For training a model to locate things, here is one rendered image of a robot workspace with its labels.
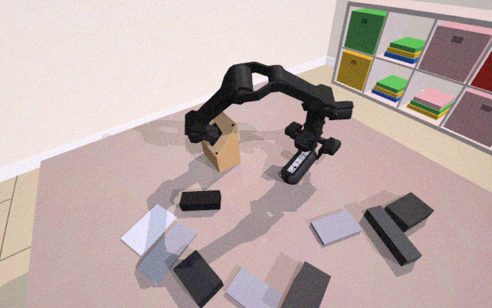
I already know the dark grey controller unit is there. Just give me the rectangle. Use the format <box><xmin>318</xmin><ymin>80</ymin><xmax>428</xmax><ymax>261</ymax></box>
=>
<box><xmin>281</xmin><ymin>150</ymin><xmax>317</xmax><ymax>185</ymax></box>

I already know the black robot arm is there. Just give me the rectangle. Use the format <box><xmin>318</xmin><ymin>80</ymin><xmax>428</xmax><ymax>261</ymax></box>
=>
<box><xmin>184</xmin><ymin>62</ymin><xmax>354</xmax><ymax>152</ymax></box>

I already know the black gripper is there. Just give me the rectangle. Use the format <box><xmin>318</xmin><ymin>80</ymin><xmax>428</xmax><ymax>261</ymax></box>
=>
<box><xmin>285</xmin><ymin>121</ymin><xmax>341</xmax><ymax>160</ymax></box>

